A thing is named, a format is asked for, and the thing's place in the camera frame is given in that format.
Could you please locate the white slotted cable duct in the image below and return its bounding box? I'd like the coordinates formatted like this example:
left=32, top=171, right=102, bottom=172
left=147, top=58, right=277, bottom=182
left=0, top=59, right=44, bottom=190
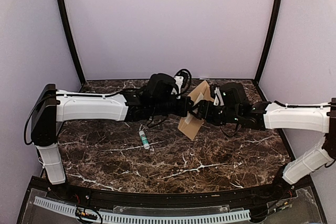
left=33, top=196, right=251, bottom=223

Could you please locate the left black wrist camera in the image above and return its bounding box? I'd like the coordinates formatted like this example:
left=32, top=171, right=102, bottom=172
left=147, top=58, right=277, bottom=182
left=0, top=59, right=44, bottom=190
left=144, top=69, right=192, bottom=100

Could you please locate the black curved front rail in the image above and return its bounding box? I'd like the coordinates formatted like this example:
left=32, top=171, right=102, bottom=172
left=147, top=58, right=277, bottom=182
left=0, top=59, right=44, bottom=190
left=22, top=176, right=317, bottom=209

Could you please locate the right black frame post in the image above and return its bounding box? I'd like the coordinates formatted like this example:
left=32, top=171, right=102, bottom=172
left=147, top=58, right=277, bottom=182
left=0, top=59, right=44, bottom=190
left=254, top=0, right=281, bottom=86

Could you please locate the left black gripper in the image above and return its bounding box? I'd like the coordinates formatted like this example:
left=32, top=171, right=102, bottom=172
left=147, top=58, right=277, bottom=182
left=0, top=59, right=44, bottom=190
left=153, top=95, right=195, bottom=118

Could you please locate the black frame post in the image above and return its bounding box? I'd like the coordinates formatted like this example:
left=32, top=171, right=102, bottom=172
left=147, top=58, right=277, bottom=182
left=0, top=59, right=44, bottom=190
left=57, top=0, right=86, bottom=85
left=254, top=0, right=281, bottom=86

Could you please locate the green white glue stick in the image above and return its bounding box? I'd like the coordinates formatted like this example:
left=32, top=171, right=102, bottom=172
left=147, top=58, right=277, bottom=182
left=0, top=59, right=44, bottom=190
left=139, top=130, right=150, bottom=150

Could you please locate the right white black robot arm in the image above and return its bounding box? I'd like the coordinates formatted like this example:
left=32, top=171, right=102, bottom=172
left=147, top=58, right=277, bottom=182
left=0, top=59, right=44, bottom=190
left=190, top=100, right=335, bottom=200

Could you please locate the brown kraft paper envelope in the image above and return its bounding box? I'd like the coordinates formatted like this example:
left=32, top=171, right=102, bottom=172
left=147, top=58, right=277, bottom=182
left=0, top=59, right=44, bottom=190
left=178, top=80, right=214, bottom=140

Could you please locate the left black frame post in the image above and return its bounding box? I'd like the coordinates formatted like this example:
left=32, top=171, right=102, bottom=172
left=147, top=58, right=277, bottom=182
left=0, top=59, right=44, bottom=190
left=57, top=0, right=86, bottom=85

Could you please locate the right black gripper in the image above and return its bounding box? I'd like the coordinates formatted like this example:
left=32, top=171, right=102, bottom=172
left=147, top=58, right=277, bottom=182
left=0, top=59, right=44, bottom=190
left=190, top=99, right=241, bottom=126

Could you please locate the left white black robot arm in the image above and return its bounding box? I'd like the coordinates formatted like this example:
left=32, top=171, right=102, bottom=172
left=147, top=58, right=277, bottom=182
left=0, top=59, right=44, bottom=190
left=24, top=84, right=194, bottom=201

